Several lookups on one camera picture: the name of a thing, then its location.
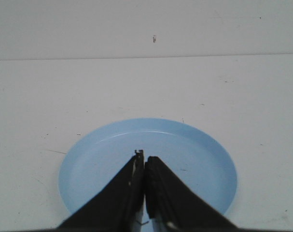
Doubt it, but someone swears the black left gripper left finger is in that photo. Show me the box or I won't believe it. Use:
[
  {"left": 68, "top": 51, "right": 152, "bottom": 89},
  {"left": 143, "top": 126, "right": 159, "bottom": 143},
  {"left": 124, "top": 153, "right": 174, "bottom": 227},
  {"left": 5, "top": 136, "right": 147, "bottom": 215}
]
[{"left": 58, "top": 150, "right": 144, "bottom": 229}]

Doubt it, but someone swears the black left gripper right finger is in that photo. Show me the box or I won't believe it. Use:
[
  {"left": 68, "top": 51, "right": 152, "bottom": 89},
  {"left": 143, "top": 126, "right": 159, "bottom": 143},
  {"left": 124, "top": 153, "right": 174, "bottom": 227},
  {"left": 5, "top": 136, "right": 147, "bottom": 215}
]
[{"left": 144, "top": 156, "right": 237, "bottom": 229}]

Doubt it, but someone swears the light blue round plate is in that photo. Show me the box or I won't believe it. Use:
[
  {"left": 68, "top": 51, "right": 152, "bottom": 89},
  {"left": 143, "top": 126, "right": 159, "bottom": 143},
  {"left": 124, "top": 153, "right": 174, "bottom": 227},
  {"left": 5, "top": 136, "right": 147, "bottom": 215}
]
[{"left": 58, "top": 118, "right": 237, "bottom": 213}]

